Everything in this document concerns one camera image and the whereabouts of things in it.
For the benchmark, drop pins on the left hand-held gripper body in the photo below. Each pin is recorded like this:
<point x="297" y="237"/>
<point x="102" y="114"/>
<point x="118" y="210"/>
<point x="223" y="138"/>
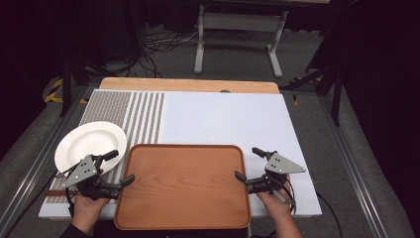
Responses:
<point x="82" y="172"/>

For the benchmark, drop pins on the white mat with grey stripes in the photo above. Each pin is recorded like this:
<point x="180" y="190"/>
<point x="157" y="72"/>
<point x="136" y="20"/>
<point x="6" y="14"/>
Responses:
<point x="214" y="119"/>

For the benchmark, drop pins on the black stand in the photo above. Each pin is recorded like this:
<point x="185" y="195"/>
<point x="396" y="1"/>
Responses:
<point x="336" y="95"/>
<point x="67" y="82"/>

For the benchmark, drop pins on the grey metal stand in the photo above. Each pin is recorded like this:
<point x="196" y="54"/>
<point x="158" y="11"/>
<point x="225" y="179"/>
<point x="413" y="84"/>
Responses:
<point x="237" y="21"/>

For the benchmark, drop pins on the white round plate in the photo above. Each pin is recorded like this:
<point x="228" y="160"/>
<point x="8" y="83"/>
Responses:
<point x="89" y="139"/>

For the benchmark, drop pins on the person's left hand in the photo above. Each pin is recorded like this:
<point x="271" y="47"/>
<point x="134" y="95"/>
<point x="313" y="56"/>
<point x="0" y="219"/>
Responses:
<point x="86" y="210"/>

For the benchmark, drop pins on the brown wooden tray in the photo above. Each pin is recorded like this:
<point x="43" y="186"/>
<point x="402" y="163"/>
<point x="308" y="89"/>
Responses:
<point x="185" y="185"/>

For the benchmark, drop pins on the aluminium floor rail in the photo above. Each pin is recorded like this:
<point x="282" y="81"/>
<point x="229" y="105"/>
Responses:
<point x="36" y="162"/>
<point x="353" y="172"/>

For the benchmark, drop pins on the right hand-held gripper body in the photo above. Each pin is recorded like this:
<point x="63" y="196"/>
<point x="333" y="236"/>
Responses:
<point x="282" y="165"/>

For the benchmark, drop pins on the person's right hand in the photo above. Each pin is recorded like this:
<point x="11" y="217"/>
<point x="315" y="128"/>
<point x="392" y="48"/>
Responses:
<point x="275" y="205"/>

